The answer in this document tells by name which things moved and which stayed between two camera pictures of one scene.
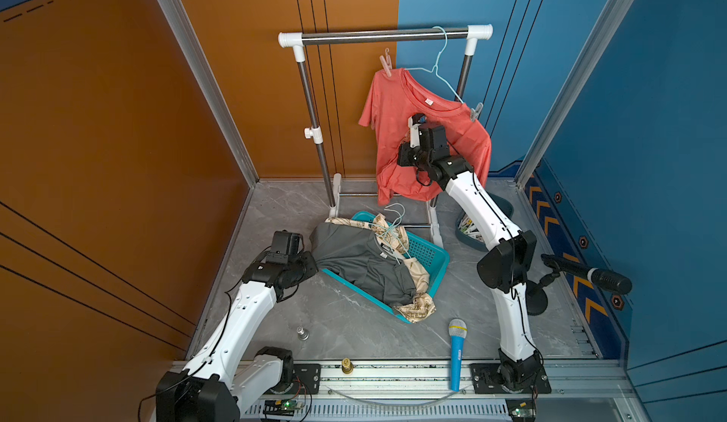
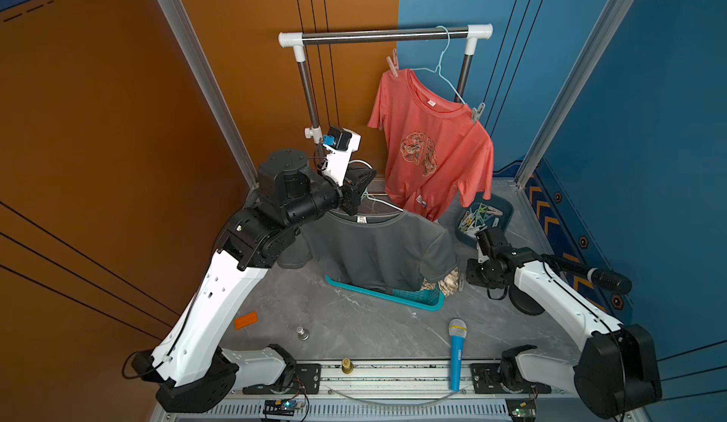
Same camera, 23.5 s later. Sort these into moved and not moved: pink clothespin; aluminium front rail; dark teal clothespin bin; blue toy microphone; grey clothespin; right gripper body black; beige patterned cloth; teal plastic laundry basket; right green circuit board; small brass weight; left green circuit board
Moved: right gripper body black; pink clothespin; teal plastic laundry basket; beige patterned cloth
Not moved: right green circuit board; dark teal clothespin bin; small brass weight; grey clothespin; blue toy microphone; aluminium front rail; left green circuit board
